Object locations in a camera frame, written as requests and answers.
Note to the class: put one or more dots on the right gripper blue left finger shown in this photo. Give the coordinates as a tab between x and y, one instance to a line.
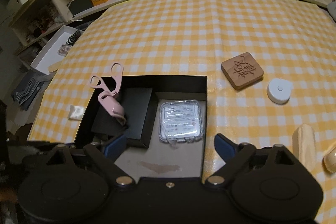
113	148

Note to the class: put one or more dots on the light wooden block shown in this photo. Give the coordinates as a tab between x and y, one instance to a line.
304	149

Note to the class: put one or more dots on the small black box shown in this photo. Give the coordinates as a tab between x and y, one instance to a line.
140	105

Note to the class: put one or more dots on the white satin ribbon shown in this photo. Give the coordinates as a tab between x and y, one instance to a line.
76	113

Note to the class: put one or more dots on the folded denim cloth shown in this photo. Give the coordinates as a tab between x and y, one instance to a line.
28	88

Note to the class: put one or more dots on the clear plastic square case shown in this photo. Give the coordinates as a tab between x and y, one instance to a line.
180	122

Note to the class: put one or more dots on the large black box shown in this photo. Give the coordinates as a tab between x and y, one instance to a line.
159	159

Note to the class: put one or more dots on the wooden oval piece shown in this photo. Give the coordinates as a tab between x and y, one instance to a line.
54	67

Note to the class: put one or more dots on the carved wooden square coaster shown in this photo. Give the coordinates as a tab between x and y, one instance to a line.
242	70

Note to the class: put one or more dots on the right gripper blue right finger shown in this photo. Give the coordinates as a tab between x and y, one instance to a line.
225	148

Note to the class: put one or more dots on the pink eyelash curler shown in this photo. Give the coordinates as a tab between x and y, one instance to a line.
108	98

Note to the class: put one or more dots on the small dark box on shelf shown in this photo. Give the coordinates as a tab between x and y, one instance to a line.
78	6

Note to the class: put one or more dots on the rounded wooden piece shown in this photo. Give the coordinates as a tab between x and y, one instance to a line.
329	160

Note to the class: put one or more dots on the white round tape measure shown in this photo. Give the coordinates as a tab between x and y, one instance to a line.
279	91

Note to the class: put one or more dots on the yellow checkered tablecloth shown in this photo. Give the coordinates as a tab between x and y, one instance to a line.
289	39

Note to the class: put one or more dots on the pink patterned small case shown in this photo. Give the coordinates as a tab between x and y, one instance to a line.
64	49

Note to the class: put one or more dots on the white shallow box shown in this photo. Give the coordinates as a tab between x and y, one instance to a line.
49	53

